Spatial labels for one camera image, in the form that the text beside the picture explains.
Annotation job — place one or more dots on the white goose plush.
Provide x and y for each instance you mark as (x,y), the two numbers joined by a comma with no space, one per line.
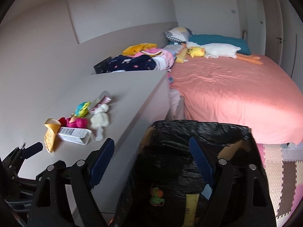
(217,50)

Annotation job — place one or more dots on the yellow duck plush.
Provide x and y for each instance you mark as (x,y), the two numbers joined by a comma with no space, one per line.
(196,52)

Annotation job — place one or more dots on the yellow orange plush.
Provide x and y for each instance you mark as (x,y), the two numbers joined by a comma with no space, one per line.
(133,50)

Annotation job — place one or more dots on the pink folded clothes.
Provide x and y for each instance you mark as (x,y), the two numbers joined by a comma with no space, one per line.
(163,59)

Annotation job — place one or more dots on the white long cardboard box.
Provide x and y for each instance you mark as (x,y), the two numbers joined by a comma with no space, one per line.
(74,135)

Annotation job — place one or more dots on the white plush rabbit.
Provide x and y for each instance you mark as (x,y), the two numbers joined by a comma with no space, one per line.
(99,120)

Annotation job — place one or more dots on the teal pillow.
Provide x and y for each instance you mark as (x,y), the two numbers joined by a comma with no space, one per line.
(203,39)

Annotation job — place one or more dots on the checkered patchwork pillow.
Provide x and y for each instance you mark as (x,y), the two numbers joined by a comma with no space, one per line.
(178,34)

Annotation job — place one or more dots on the pink bed cover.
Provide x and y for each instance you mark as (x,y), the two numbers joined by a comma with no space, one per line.
(226,90)

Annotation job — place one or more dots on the black wall socket panel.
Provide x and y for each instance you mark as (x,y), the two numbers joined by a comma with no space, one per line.
(103,66)

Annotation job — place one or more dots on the green blue frog toy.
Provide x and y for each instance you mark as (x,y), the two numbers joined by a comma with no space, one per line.
(82,109)

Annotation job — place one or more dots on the black trash bag bin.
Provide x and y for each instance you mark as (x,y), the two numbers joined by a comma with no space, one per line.
(166,162)

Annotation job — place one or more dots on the orange crab toy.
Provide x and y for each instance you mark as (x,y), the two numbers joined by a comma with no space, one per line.
(157,197)

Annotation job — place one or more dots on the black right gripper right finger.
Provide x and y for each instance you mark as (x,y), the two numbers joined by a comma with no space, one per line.
(237,184)

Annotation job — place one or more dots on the pink plastic toy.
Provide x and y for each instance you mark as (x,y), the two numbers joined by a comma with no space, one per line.
(76,122)

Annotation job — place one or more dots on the white wardrobe door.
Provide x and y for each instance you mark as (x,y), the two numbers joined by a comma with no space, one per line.
(261,24)

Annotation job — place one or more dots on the colourful foam floor mat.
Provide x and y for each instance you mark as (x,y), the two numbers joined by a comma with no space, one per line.
(283,167)

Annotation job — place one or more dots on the yellow padded envelope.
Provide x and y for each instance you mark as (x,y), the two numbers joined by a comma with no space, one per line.
(190,209)

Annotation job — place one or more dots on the navy patterned blanket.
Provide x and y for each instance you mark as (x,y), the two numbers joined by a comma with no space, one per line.
(126,63)

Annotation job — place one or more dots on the grey red-white torn package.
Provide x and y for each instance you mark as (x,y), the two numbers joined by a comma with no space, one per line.
(100,101)

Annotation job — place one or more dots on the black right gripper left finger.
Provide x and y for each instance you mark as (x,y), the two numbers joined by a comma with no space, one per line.
(83,176)

